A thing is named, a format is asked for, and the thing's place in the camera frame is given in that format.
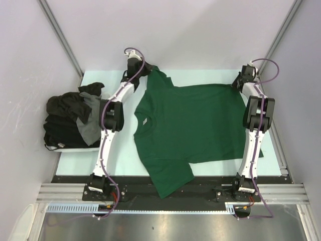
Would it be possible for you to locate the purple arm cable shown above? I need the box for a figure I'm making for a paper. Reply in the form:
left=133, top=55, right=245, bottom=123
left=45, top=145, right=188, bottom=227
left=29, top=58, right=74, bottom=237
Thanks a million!
left=248, top=59, right=280, bottom=219
left=95, top=47, right=146, bottom=221

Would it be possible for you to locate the aluminium front rail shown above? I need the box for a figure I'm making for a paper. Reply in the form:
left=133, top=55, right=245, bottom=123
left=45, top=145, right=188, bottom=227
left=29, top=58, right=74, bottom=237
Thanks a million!
left=37, top=183, right=309, bottom=204

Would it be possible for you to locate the white plastic bin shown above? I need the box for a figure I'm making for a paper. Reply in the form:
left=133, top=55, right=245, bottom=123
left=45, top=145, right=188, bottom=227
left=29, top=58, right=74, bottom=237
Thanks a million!
left=49, top=92, right=113, bottom=153

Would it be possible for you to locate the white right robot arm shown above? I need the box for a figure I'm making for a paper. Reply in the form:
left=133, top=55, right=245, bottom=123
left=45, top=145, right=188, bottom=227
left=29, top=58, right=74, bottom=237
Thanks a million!
left=231, top=61, right=275, bottom=201

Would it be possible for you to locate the white slotted cable duct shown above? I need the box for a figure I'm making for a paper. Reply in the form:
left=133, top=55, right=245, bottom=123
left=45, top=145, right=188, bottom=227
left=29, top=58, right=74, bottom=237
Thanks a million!
left=46, top=203, right=235, bottom=215

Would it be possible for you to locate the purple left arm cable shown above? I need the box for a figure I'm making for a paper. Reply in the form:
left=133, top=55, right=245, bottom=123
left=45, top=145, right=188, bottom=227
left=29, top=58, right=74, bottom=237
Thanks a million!
left=95, top=47, right=146, bottom=221

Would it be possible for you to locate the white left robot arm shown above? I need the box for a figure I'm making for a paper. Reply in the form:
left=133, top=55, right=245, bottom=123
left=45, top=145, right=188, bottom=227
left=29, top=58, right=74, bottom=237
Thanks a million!
left=83, top=47, right=152, bottom=201

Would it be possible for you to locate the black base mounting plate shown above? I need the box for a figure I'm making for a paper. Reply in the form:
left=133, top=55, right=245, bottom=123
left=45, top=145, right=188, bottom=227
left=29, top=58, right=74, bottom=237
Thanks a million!
left=52, top=175, right=291, bottom=208

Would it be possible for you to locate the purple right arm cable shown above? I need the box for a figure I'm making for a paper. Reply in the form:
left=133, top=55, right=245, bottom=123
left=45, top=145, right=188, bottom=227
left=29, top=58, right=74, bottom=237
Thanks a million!
left=248, top=59, right=280, bottom=219

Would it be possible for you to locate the grey t shirt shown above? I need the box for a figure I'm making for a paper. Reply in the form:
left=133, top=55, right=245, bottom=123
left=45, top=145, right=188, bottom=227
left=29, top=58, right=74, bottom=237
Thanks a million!
left=76, top=92, right=101, bottom=146

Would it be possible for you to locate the black t shirt pile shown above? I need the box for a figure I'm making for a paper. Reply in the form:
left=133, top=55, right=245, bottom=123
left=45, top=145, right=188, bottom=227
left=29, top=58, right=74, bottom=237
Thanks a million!
left=43, top=81, right=105, bottom=151

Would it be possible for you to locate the left aluminium frame post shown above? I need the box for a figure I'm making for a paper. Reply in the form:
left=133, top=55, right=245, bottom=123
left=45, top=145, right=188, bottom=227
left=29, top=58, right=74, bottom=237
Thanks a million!
left=37, top=0, right=84, bottom=79

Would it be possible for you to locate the green t shirt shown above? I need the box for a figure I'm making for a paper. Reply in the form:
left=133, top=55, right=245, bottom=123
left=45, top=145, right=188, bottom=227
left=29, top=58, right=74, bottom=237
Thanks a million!
left=132, top=65, right=264, bottom=199

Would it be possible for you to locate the right aluminium frame post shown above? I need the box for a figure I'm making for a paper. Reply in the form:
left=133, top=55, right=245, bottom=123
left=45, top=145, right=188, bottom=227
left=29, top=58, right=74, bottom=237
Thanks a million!
left=265, top=0, right=304, bottom=60

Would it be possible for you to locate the aluminium frame post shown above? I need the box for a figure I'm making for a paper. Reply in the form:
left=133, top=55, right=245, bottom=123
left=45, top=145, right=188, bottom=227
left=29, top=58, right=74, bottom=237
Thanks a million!
left=265, top=0, right=304, bottom=60
left=37, top=0, right=84, bottom=79

